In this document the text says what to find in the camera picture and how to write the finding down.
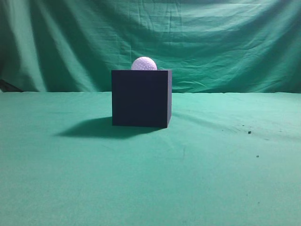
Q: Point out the white dimpled golf ball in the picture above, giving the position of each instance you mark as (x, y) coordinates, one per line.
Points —
(144, 63)

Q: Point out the dark blue cube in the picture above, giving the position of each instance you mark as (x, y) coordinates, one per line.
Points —
(141, 98)

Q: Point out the green table cloth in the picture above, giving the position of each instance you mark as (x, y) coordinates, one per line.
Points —
(224, 160)

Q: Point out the green backdrop cloth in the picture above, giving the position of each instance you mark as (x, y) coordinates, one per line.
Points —
(212, 46)

